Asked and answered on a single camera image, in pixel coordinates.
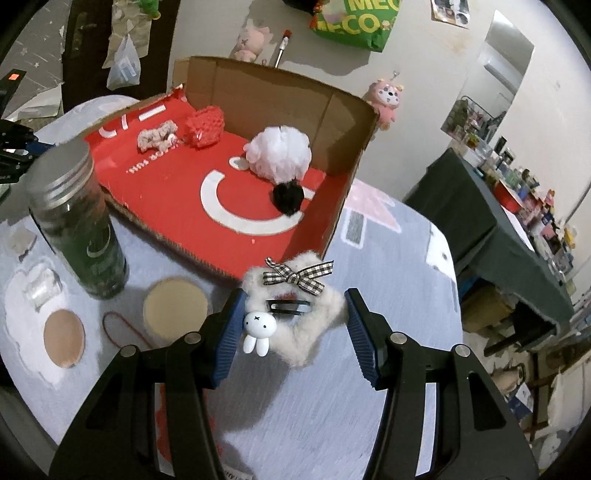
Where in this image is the red rubber band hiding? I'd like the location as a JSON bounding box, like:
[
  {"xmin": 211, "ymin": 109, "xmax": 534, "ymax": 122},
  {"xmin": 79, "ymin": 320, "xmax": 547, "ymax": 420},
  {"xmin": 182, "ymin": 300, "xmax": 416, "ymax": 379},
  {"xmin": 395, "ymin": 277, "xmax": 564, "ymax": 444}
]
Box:
[{"xmin": 102, "ymin": 312, "xmax": 155, "ymax": 349}]

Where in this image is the white fluffy hair accessory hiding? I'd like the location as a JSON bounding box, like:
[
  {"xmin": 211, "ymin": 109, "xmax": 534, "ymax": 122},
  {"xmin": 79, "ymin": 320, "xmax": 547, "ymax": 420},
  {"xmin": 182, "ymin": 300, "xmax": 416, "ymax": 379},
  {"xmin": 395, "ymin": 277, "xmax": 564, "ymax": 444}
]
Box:
[{"xmin": 240, "ymin": 251, "xmax": 348, "ymax": 368}]

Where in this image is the beige crochet scrunchie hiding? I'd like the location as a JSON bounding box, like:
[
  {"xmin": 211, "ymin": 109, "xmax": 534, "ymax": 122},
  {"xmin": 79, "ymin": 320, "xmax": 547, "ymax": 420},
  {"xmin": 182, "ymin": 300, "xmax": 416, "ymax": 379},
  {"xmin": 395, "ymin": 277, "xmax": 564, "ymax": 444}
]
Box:
[{"xmin": 137, "ymin": 121, "xmax": 179, "ymax": 152}]

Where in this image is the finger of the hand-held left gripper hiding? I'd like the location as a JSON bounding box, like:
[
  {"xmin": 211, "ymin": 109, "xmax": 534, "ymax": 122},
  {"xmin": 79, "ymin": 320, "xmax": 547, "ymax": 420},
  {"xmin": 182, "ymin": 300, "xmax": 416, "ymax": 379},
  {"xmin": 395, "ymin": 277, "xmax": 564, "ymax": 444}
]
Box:
[
  {"xmin": 0, "ymin": 154, "xmax": 31, "ymax": 185},
  {"xmin": 0, "ymin": 119, "xmax": 52, "ymax": 155}
]

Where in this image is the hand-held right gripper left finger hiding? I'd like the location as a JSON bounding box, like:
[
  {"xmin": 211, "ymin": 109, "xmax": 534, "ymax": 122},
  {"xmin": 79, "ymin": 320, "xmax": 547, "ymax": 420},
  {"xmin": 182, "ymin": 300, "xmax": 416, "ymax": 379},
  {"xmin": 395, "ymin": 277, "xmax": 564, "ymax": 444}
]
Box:
[{"xmin": 48, "ymin": 287, "xmax": 250, "ymax": 480}]

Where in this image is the black fuzzy pom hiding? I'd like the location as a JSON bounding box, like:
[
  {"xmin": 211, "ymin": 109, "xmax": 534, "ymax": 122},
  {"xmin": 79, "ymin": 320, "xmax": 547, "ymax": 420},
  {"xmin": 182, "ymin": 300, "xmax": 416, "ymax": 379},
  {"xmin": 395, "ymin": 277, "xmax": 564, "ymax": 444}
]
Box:
[{"xmin": 271, "ymin": 181, "xmax": 305, "ymax": 215}]

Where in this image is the white stick with red tip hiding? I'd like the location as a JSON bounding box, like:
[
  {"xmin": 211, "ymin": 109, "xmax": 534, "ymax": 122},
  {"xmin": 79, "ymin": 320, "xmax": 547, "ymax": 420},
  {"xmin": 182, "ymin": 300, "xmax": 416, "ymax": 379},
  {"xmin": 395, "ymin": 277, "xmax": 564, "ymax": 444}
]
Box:
[{"xmin": 276, "ymin": 30, "xmax": 291, "ymax": 69}]

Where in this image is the wall mirror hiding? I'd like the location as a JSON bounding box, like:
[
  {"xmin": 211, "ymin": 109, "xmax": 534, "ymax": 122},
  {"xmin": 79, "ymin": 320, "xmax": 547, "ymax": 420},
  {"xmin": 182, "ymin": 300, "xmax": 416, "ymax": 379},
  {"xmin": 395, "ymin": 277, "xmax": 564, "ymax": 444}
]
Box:
[{"xmin": 441, "ymin": 10, "xmax": 535, "ymax": 153}]

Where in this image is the dark wooden door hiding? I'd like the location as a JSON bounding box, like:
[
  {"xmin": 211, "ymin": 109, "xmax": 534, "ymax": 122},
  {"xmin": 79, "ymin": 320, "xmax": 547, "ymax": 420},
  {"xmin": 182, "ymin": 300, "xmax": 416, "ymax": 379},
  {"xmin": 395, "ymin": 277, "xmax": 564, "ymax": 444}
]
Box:
[{"xmin": 60, "ymin": 0, "xmax": 181, "ymax": 100}]

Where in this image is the clear plastic bag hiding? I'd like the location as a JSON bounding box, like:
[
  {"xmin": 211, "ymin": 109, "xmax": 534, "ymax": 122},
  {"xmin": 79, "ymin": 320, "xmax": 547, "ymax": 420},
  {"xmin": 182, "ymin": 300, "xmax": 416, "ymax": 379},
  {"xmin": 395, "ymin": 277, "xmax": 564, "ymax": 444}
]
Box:
[{"xmin": 107, "ymin": 34, "xmax": 140, "ymax": 90}]

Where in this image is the red bowl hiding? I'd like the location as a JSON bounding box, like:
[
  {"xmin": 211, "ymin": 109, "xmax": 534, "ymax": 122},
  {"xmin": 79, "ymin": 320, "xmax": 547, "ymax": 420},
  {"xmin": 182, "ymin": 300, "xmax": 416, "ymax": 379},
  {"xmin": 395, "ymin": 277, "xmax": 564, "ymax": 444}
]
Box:
[{"xmin": 494, "ymin": 181, "xmax": 522, "ymax": 210}]

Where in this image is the photo collage wall poster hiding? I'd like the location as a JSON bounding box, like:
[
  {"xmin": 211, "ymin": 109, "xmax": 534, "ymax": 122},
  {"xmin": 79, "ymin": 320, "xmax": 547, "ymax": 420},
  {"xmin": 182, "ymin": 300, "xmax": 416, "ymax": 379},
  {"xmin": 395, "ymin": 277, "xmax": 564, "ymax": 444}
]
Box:
[{"xmin": 431, "ymin": 0, "xmax": 472, "ymax": 29}]

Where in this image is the round cork coaster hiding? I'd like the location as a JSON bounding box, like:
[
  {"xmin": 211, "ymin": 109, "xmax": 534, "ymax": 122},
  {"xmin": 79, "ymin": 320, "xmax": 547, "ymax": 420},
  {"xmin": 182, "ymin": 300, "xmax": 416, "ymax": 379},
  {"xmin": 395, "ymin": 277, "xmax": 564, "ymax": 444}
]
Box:
[{"xmin": 44, "ymin": 310, "xmax": 86, "ymax": 368}]

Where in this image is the green snack bag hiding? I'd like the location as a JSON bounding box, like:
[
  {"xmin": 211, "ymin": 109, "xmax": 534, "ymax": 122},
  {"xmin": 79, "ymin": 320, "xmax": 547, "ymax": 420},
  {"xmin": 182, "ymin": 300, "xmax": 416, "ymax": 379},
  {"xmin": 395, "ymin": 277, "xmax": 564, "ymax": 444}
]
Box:
[{"xmin": 309, "ymin": 0, "xmax": 402, "ymax": 51}]

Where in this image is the pink plush with white face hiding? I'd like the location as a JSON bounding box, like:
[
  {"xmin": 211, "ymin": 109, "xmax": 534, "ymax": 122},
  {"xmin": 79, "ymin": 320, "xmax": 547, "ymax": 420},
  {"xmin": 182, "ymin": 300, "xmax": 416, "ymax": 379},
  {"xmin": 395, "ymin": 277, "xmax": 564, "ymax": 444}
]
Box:
[{"xmin": 362, "ymin": 78, "xmax": 404, "ymax": 130}]

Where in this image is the glass jar with metal lid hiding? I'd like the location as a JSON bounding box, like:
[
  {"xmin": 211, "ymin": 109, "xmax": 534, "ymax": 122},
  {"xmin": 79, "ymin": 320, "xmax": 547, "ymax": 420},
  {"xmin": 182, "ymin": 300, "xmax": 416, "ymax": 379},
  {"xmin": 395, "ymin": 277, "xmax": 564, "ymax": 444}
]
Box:
[{"xmin": 25, "ymin": 137, "xmax": 130, "ymax": 300}]

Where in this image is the hanging door organizer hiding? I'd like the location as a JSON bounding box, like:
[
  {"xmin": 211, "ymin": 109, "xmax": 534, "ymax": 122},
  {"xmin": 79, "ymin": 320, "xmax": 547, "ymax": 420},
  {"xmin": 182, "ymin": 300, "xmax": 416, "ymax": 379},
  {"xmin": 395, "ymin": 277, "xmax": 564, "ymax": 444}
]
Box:
[{"xmin": 104, "ymin": 0, "xmax": 153, "ymax": 70}]

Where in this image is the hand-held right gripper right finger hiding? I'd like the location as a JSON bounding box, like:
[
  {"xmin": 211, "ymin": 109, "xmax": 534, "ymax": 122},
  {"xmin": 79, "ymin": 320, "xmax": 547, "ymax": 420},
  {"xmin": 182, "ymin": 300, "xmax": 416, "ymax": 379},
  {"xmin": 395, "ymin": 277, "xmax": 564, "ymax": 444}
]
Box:
[{"xmin": 344, "ymin": 287, "xmax": 541, "ymax": 480}]

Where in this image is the pale pink plush toy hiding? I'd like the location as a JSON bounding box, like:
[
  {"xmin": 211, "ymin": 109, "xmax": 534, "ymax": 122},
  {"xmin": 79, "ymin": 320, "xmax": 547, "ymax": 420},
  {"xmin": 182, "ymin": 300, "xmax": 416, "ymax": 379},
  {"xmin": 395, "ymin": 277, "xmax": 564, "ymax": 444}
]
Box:
[{"xmin": 235, "ymin": 21, "xmax": 271, "ymax": 63}]

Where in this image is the desk with dark green cloth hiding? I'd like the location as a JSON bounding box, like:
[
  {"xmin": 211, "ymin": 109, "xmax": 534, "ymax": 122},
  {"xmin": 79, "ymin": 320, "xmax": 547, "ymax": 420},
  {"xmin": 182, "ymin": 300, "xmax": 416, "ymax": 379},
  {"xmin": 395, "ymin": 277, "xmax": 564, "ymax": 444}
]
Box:
[{"xmin": 404, "ymin": 148, "xmax": 575, "ymax": 324}]

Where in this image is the clear jar of golden capsules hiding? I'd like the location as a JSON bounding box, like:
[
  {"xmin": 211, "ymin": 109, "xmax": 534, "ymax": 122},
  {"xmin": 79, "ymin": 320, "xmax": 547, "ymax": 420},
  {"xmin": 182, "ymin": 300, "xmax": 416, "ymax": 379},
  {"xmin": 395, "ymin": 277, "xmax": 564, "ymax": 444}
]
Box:
[{"xmin": 142, "ymin": 276, "xmax": 210, "ymax": 344}]

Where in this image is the row of cosmetics bottles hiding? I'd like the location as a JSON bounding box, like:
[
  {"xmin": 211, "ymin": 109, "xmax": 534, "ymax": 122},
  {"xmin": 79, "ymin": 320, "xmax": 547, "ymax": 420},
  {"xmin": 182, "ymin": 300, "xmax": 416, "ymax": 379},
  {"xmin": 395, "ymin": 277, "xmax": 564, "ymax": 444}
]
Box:
[{"xmin": 462, "ymin": 138, "xmax": 578, "ymax": 278}]

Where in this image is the white mesh bath pouf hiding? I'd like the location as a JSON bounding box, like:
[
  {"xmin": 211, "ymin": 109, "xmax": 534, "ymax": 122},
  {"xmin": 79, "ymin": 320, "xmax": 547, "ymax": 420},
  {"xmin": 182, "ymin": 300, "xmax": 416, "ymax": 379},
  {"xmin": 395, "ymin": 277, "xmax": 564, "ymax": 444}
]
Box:
[{"xmin": 243, "ymin": 124, "xmax": 311, "ymax": 183}]

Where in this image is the cardboard box with red inside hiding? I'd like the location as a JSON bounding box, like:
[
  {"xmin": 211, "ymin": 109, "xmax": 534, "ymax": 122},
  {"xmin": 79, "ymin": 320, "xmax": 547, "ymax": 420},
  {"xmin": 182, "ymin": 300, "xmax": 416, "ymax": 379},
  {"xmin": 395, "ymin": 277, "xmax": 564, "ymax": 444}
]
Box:
[{"xmin": 83, "ymin": 55, "xmax": 391, "ymax": 284}]

